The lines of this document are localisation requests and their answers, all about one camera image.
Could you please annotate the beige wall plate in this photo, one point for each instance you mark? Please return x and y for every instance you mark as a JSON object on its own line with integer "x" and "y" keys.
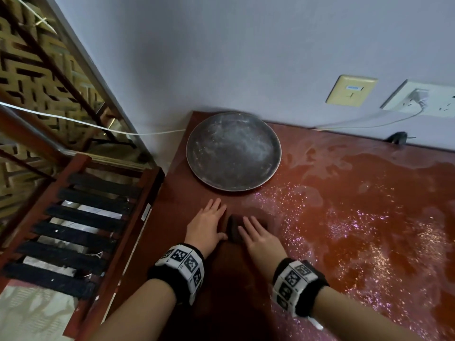
{"x": 350, "y": 91}

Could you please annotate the brown cleaning cloth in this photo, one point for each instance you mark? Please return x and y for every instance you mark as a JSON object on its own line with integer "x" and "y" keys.
{"x": 234, "y": 227}

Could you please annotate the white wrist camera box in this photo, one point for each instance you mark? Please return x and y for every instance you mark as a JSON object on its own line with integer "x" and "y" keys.
{"x": 315, "y": 323}

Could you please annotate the round grey metal tray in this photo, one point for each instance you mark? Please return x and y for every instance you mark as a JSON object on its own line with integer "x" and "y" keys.
{"x": 232, "y": 150}

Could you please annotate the person's right hand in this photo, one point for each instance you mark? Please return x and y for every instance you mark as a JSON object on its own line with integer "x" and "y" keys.
{"x": 263, "y": 246}

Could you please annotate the gold lattice screen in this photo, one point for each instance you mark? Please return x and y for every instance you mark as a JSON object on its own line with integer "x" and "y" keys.
{"x": 21, "y": 67}

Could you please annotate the red wooden table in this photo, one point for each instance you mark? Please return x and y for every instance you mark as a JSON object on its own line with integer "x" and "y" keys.
{"x": 355, "y": 216}

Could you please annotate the white wall power socket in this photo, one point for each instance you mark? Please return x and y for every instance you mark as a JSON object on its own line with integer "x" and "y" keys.
{"x": 444, "y": 102}

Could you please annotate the person's left hand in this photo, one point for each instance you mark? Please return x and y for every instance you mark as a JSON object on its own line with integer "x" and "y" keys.
{"x": 206, "y": 227}

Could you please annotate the white paper sheet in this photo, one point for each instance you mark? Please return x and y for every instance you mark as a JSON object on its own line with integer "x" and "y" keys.
{"x": 96, "y": 213}

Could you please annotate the white power plug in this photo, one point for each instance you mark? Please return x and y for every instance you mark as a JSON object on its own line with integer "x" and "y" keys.
{"x": 420, "y": 97}

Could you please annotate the black power plug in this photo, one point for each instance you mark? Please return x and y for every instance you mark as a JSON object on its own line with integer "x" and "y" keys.
{"x": 399, "y": 137}

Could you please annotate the person's right forearm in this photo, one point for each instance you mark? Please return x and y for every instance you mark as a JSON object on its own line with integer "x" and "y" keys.
{"x": 355, "y": 319}

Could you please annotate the person's left forearm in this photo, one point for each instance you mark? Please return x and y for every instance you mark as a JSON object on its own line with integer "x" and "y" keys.
{"x": 138, "y": 316}

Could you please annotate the wooden folding luggage rack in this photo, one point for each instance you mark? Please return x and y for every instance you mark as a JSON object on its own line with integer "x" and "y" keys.
{"x": 60, "y": 78}

